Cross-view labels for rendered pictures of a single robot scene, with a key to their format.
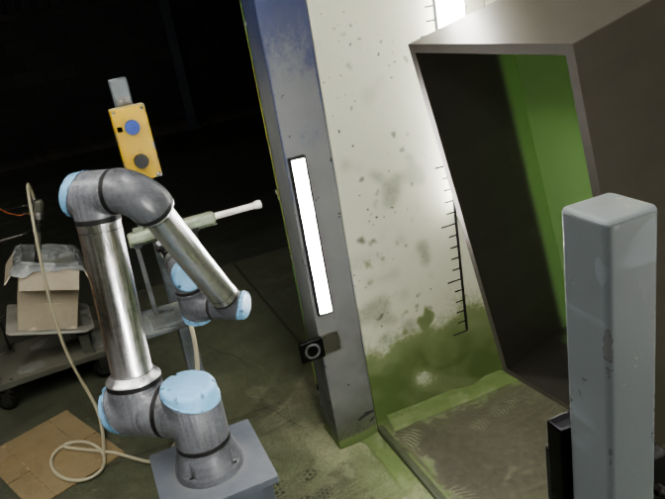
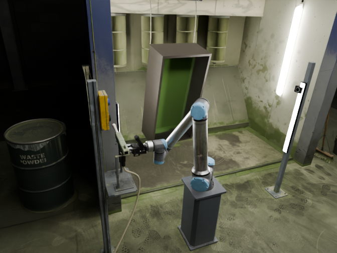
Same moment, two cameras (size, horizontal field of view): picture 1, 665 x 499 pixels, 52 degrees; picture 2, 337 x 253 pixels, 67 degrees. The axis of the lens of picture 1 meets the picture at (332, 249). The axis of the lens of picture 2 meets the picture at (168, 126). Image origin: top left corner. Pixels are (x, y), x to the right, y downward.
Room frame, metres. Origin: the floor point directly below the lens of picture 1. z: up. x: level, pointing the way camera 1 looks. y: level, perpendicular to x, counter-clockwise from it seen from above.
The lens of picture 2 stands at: (2.04, 2.29, 2.11)
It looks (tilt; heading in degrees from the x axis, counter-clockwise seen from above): 26 degrees down; 266
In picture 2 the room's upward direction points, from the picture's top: 2 degrees clockwise
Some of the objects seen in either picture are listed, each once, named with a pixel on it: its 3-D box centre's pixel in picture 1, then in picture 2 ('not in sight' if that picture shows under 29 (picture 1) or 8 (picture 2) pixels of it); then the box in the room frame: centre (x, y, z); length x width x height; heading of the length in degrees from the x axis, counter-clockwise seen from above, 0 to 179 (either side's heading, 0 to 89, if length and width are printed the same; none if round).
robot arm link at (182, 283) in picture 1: (184, 272); (158, 145); (1.99, 0.47, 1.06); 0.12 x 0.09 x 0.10; 19
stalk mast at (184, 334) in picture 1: (174, 291); (101, 181); (2.44, 0.63, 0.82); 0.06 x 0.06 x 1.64; 19
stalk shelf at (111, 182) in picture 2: (185, 312); (119, 181); (2.31, 0.58, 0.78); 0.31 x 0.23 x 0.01; 109
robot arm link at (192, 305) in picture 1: (196, 304); (159, 155); (1.98, 0.46, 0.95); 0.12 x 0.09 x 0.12; 69
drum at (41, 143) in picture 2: not in sight; (43, 164); (3.25, -0.14, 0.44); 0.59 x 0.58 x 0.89; 0
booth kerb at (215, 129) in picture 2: not in sight; (183, 134); (1.52, -1.55, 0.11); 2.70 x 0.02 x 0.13; 19
